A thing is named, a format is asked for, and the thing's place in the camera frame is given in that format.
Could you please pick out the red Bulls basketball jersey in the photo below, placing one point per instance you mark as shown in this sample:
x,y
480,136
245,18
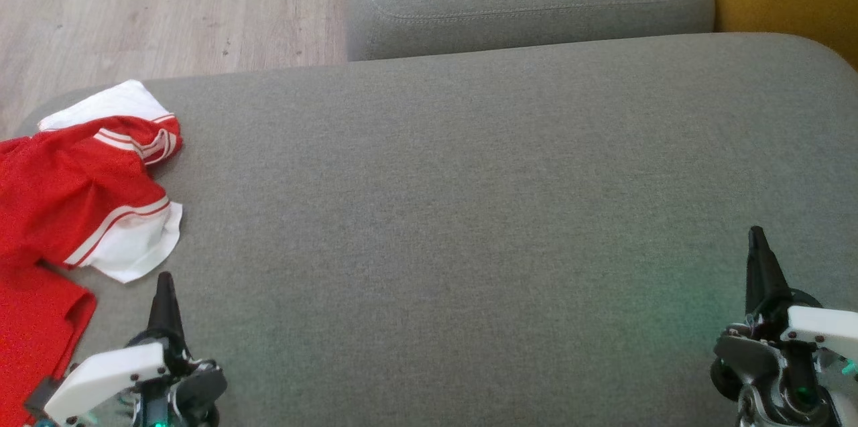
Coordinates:
x,y
60,192

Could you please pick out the grey sofa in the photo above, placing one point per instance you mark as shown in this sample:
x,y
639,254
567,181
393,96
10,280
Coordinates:
x,y
469,212

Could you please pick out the red shorts with white hem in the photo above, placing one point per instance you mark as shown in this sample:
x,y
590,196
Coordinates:
x,y
33,333

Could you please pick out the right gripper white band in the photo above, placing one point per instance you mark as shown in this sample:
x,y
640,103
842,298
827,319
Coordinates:
x,y
784,360

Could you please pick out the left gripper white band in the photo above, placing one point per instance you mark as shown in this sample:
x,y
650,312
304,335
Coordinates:
x,y
100,373

